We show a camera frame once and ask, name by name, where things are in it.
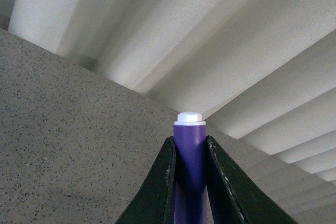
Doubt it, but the purple highlighter pen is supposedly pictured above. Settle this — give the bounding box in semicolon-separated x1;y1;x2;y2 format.
171;112;207;223

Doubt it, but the white pleated curtain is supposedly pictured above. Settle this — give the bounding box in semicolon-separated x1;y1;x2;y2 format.
1;0;335;182

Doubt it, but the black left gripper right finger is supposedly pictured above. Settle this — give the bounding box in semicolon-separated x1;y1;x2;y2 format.
205;136;296;224

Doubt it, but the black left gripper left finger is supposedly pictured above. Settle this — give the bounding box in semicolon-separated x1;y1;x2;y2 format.
116;137;176;224

